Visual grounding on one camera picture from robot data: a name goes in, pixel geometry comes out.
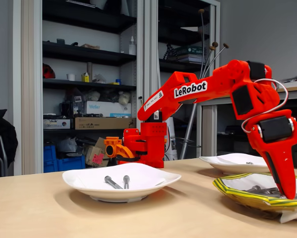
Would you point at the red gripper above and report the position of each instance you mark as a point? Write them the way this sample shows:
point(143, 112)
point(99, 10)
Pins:
point(278, 146)

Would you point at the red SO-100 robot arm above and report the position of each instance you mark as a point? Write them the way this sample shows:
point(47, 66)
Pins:
point(212, 81)

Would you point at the yellow green striped plate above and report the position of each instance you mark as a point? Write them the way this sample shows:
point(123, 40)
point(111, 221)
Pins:
point(237, 194)

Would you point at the white square ceramic plate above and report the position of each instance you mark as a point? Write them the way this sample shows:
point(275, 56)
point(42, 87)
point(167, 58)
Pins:
point(108, 196)
point(220, 166)

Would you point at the grey sideboard wooden top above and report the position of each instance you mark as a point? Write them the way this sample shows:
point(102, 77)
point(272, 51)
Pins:
point(209, 131)

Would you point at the metal coat stand brown knobs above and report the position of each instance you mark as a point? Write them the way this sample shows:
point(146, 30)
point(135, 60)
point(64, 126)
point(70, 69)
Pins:
point(188, 131)

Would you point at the black flexible tripod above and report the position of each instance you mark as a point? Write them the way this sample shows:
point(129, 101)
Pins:
point(168, 52)

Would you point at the orange 3D printed part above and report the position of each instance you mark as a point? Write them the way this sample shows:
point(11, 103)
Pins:
point(118, 146)

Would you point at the white plush toy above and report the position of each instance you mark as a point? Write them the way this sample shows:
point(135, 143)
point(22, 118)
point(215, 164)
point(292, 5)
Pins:
point(124, 98)

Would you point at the white Weller box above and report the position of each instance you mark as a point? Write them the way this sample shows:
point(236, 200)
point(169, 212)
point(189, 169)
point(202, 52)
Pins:
point(108, 107)

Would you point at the small blue container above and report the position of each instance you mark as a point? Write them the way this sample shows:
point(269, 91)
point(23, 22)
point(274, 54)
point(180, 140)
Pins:
point(118, 81)

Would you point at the long brown cardboard box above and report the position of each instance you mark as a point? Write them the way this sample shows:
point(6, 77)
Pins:
point(101, 123)

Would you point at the cardboard box pink sticker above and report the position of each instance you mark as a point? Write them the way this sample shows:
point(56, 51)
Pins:
point(93, 151)

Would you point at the white plastic bottle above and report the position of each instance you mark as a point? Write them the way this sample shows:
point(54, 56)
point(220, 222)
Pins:
point(132, 47)

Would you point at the grey metal shelf cabinet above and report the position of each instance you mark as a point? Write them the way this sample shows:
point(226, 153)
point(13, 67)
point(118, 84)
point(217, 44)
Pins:
point(150, 24)
point(29, 99)

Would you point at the low blue plastic crate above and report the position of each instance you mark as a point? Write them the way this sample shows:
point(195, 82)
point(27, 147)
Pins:
point(71, 163)

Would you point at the clear plastic bag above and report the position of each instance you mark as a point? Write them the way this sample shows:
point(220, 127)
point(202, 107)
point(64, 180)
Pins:
point(66, 145)

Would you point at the small yellow carton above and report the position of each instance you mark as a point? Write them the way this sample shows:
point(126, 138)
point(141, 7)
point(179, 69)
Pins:
point(85, 78)

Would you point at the cardboard tube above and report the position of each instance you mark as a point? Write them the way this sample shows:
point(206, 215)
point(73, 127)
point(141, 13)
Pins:
point(89, 68)

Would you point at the small wooden piece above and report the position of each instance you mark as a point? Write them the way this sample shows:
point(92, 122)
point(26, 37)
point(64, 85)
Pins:
point(90, 46)

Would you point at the flat white printed box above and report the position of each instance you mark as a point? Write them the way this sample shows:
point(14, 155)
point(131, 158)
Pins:
point(56, 124)

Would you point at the white cup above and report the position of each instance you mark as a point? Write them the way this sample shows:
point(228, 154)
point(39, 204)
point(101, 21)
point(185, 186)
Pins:
point(71, 77)

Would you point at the tall blue plastic crate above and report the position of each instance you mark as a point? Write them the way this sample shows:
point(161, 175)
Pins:
point(49, 158)

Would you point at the red black helmet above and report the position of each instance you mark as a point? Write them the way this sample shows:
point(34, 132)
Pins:
point(49, 72)

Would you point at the dark green cup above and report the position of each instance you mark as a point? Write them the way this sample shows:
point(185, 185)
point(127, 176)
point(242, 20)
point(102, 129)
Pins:
point(60, 41)

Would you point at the black jacket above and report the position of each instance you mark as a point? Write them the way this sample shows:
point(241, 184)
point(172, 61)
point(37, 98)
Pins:
point(2, 134)

